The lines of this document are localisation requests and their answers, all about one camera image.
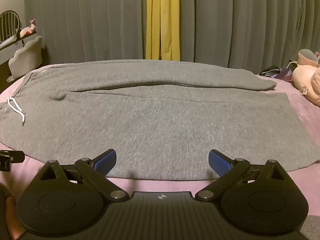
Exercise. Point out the small plush figure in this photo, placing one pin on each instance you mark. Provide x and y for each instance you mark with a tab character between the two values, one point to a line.
32	27

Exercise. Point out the grey curtain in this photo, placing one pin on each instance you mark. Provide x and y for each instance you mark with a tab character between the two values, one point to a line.
240	22

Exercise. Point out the pink plush toy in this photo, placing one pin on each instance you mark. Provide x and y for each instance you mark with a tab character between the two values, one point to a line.
306	80

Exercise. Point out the grey scalloped chair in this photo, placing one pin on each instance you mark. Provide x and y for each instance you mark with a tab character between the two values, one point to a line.
26	55

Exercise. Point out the yellow curtain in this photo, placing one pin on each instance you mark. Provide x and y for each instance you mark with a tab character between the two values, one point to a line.
162	20

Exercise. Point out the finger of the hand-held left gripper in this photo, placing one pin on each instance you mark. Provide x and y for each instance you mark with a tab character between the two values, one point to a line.
10	158

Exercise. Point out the grey sweat pants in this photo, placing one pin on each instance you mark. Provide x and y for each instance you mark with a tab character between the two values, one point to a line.
155	120

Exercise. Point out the pink fleece blanket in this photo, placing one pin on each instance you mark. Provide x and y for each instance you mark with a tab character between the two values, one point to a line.
310	120

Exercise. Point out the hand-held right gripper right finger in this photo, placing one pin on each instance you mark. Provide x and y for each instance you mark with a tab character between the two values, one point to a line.
220	160

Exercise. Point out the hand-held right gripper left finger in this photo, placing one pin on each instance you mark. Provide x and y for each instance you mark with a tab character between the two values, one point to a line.
107	159

